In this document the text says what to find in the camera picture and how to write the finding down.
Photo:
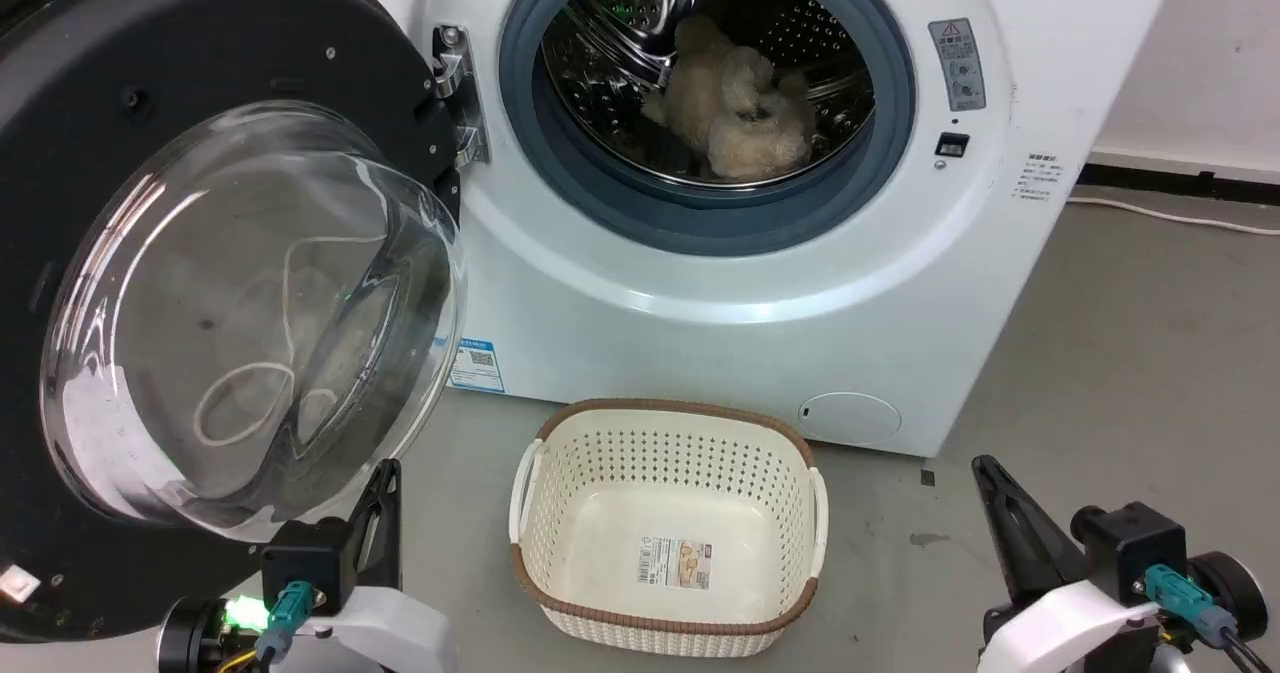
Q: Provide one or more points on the steel perforated washer drum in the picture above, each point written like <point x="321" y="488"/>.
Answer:
<point x="620" y="63"/>

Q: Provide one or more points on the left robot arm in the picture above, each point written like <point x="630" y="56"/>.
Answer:
<point x="195" y="638"/>

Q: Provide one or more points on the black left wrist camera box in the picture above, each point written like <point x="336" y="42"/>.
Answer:
<point x="305" y="558"/>

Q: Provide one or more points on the small printed text label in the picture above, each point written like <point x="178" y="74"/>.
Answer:
<point x="1038" y="178"/>

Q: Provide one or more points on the cream laundry basket brown rim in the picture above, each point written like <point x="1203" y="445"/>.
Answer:
<point x="670" y="513"/>

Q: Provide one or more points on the round white filter cover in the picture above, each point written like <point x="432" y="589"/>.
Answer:
<point x="850" y="419"/>

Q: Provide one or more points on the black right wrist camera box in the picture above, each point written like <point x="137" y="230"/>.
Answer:
<point x="1135" y="548"/>

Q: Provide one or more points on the grey warning sticker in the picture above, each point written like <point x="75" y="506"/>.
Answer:
<point x="958" y="63"/>

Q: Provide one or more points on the beige plush toy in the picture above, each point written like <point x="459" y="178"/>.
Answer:
<point x="735" y="113"/>

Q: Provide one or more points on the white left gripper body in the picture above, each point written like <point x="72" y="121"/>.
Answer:
<point x="390" y="638"/>

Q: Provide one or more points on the black baseboard strip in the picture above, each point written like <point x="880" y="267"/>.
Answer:
<point x="1180" y="179"/>

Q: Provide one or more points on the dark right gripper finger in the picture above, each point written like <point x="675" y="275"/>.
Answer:
<point x="1025" y="548"/>

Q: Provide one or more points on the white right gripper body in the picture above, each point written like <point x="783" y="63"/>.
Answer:
<point x="1060" y="628"/>

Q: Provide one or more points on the blue energy label sticker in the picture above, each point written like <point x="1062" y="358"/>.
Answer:
<point x="477" y="365"/>

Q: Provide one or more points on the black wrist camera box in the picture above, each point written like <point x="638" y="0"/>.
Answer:
<point x="305" y="558"/>
<point x="1135" y="548"/>

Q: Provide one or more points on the white front-load washing machine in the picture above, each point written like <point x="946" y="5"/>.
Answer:
<point x="800" y="303"/>

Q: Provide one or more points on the white square paper piece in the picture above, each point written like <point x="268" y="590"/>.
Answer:
<point x="18" y="583"/>

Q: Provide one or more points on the metal door hinge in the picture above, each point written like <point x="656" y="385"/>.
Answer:
<point x="462" y="73"/>

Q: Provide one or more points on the black washer door with glass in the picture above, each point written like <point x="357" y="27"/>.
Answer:
<point x="150" y="53"/>

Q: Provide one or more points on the paper label inside basket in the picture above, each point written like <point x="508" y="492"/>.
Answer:
<point x="675" y="564"/>

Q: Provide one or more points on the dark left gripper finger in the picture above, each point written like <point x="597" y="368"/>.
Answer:
<point x="390" y="523"/>
<point x="362" y="543"/>

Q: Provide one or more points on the black door latch socket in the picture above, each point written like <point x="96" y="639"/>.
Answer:
<point x="952" y="145"/>

